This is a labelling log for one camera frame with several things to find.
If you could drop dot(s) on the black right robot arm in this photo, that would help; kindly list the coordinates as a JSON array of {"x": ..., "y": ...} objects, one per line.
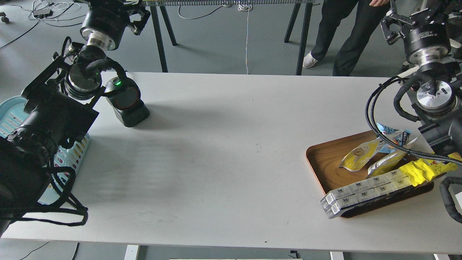
[{"x": 431, "y": 88}]

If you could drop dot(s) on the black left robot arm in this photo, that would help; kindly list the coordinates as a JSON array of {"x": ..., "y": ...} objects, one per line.
[{"x": 60, "y": 106}]

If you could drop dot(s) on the clear boxed snack pack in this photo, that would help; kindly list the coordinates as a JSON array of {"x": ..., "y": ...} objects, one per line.
[{"x": 340, "y": 200}]

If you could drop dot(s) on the yellow white snack pouch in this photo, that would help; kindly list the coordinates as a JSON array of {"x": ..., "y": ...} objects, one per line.
[{"x": 387, "y": 163}]

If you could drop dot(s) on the light blue plastic basket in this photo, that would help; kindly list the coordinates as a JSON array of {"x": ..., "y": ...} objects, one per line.
[{"x": 12, "y": 116}]

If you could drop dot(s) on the blue snack bag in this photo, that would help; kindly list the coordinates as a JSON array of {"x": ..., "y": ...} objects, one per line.
[{"x": 398, "y": 137}]

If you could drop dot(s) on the yellow cartoon snack bag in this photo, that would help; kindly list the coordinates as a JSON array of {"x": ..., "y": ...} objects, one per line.
[{"x": 425, "y": 170}]

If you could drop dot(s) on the brown wooden tray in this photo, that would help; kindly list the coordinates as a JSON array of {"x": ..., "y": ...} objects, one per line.
[{"x": 324, "y": 160}]

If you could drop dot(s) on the black barcode scanner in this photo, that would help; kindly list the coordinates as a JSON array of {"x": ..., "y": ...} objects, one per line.
[{"x": 125, "y": 97}]

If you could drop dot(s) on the black trestle table frame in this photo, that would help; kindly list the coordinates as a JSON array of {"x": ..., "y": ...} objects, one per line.
[{"x": 154, "y": 5}]

